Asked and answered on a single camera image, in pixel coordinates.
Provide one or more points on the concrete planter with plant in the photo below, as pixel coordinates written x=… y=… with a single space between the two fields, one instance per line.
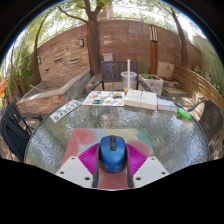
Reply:
x=153 y=85

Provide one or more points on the open white book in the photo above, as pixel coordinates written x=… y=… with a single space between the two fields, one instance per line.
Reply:
x=140 y=99

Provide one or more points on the clear plastic cup with straw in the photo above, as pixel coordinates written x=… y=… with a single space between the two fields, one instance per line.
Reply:
x=128 y=80

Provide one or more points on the floral pink mouse pad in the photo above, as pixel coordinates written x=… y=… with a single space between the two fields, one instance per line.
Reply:
x=81 y=140

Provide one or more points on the thin blue booklet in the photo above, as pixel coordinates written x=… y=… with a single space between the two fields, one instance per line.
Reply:
x=166 y=105

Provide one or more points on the green tube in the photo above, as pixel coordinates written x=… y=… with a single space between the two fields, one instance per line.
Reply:
x=184 y=114

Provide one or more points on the slim tree trunk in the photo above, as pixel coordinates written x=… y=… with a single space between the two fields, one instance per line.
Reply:
x=181 y=43

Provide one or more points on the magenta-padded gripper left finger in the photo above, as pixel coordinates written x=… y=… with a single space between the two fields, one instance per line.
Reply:
x=74 y=170

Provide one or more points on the black metal chair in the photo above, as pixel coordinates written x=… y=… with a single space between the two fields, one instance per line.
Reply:
x=13 y=133

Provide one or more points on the beige stone slab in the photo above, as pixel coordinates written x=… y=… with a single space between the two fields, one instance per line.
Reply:
x=165 y=70

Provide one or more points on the thick forked tree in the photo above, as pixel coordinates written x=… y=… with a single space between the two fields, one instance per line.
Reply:
x=93 y=43

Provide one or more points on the dark slatted wooden chair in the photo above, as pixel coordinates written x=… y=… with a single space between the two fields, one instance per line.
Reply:
x=113 y=70

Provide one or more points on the illustrated picture sheet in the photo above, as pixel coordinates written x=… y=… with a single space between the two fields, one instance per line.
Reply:
x=103 y=98

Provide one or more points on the wooden garden lamp post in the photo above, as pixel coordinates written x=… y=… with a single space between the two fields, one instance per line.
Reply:
x=153 y=53

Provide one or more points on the white wall box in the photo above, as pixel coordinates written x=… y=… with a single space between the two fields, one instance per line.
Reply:
x=108 y=57

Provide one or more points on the blue computer mouse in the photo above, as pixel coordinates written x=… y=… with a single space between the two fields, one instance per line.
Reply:
x=113 y=153

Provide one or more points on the dark wall light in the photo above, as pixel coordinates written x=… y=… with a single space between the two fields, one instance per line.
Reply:
x=81 y=42
x=39 y=60

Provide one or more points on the curved wooden slat bench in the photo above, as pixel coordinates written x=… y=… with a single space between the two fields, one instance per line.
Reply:
x=196 y=85

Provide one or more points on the raised stone garden bed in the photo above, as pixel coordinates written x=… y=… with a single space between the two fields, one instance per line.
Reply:
x=43 y=100

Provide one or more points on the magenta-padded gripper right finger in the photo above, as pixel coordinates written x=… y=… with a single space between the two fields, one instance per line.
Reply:
x=150 y=170

